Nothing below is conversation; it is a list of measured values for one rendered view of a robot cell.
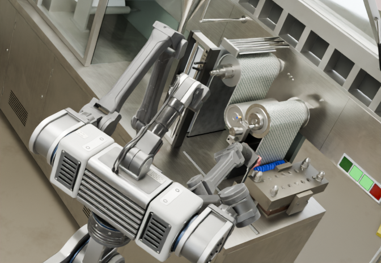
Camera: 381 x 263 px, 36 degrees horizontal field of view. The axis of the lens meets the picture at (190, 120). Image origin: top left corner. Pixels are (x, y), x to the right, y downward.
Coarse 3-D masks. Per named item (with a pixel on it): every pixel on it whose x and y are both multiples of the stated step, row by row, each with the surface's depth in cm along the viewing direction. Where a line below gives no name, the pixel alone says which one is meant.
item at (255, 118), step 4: (256, 112) 250; (252, 116) 250; (256, 116) 248; (260, 116) 248; (248, 120) 252; (252, 120) 250; (256, 120) 249; (260, 120) 247; (248, 124) 252; (252, 124) 251; (256, 124) 249; (260, 124) 247; (252, 128) 251; (256, 128) 249; (260, 128) 249
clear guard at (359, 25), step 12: (312, 0) 261; (324, 0) 247; (336, 0) 234; (348, 0) 223; (360, 0) 212; (324, 12) 261; (336, 12) 247; (348, 12) 235; (360, 12) 223; (348, 24) 247; (360, 24) 235; (360, 36) 247; (372, 36) 234
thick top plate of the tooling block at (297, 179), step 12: (300, 168) 274; (312, 168) 277; (252, 180) 254; (264, 180) 257; (276, 180) 259; (288, 180) 262; (300, 180) 266; (312, 180) 269; (324, 180) 272; (252, 192) 254; (264, 192) 250; (288, 192) 255; (300, 192) 259; (264, 204) 250; (276, 204) 251
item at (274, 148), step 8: (272, 136) 254; (280, 136) 258; (288, 136) 263; (264, 144) 254; (272, 144) 259; (280, 144) 263; (288, 144) 268; (256, 152) 255; (264, 152) 259; (272, 152) 264; (280, 152) 269; (264, 160) 264; (272, 160) 269; (248, 168) 260
